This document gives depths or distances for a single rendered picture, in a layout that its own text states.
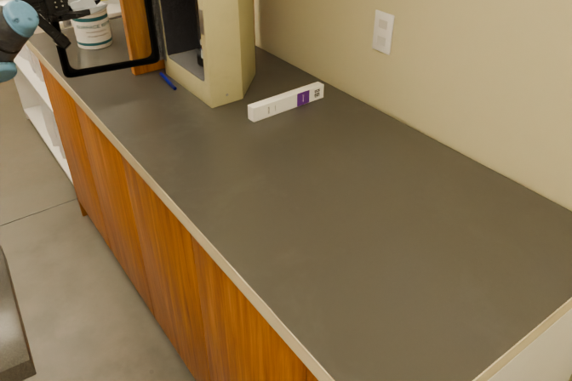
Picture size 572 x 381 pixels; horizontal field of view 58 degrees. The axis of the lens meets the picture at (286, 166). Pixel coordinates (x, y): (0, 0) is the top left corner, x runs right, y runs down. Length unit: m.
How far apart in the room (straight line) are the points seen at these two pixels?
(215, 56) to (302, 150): 0.39
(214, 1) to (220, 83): 0.24
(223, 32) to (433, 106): 0.62
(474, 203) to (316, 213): 0.36
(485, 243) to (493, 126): 0.35
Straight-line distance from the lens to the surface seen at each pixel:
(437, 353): 0.92
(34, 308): 2.42
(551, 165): 1.33
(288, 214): 1.14
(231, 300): 1.19
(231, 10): 1.51
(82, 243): 2.65
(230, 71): 1.57
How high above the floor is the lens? 1.65
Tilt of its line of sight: 34 degrees down
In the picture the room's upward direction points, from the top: straight up
